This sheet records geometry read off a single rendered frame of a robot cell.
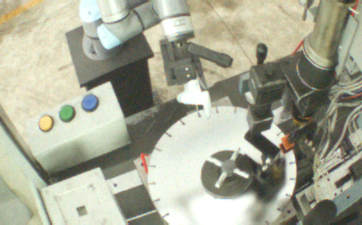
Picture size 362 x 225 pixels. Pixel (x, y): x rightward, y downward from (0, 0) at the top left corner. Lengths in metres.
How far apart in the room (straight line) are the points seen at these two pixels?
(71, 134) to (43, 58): 1.40
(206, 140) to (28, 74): 1.60
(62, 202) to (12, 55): 1.67
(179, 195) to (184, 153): 0.10
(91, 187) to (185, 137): 0.25
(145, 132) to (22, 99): 1.24
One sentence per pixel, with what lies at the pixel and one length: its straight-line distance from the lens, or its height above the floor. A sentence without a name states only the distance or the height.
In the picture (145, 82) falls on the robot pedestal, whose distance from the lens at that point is 1.49.
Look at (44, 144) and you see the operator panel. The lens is 1.11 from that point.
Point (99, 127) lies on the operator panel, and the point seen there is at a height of 0.89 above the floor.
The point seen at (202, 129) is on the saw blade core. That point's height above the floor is 0.95.
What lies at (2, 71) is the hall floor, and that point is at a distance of 2.55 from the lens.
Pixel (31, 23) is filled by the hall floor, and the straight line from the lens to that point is 2.71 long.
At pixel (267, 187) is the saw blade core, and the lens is 0.96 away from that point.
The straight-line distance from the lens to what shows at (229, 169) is 0.91.
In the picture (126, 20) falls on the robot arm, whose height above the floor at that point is 1.01.
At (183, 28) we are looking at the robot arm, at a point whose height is 1.03.
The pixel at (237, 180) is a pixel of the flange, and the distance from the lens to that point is 0.94.
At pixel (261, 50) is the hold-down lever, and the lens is 0.72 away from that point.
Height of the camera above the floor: 1.84
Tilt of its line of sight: 61 degrees down
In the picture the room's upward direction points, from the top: 3 degrees counter-clockwise
